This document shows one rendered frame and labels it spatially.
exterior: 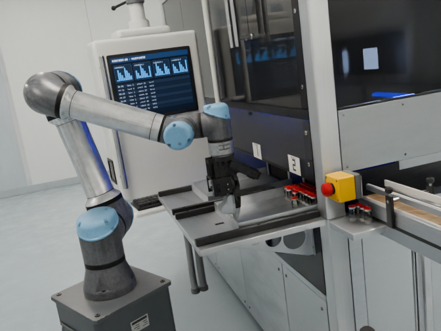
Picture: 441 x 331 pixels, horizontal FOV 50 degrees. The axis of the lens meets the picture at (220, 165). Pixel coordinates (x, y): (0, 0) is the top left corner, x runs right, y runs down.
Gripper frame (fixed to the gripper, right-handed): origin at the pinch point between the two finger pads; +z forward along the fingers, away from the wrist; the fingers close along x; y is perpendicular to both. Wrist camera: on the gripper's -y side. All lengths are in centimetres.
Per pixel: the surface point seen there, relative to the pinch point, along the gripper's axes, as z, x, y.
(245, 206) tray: 3.3, -17.3, -8.5
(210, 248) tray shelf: 3.7, 11.0, 12.5
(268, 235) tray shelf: 4.1, 11.0, -5.2
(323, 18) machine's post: -55, 13, -28
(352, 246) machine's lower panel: 13.7, 12.6, -31.7
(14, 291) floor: 92, -210, 108
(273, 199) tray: 3.3, -18.0, -19.9
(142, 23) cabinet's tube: -69, -93, 5
